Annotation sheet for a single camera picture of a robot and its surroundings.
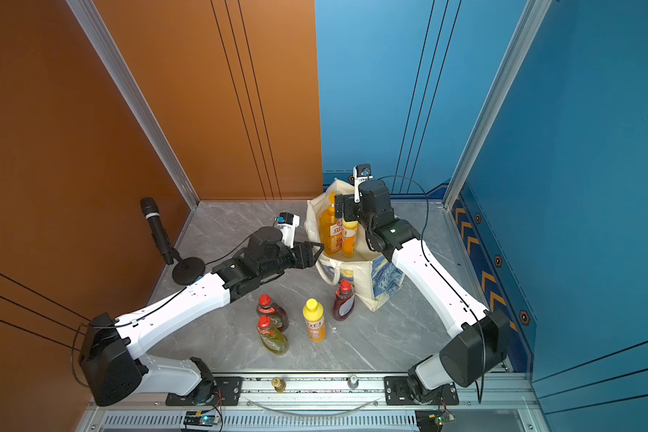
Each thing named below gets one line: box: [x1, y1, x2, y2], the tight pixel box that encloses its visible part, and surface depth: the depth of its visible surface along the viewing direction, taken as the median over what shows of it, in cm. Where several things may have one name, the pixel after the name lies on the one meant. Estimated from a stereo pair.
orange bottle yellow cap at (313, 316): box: [302, 297, 327, 343], surface depth 69 cm
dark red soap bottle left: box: [256, 293, 289, 333], surface depth 74 cm
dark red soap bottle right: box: [332, 279, 356, 322], surface depth 78 cm
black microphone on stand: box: [140, 197, 206, 287], surface depth 86 cm
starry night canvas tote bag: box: [304, 178, 405, 313], surface depth 82 cm
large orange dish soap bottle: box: [318, 190, 343, 256], surface depth 94 cm
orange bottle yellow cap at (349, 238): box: [342, 218, 359, 259], surface depth 96 cm
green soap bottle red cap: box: [256, 315, 289, 356], surface depth 71 cm
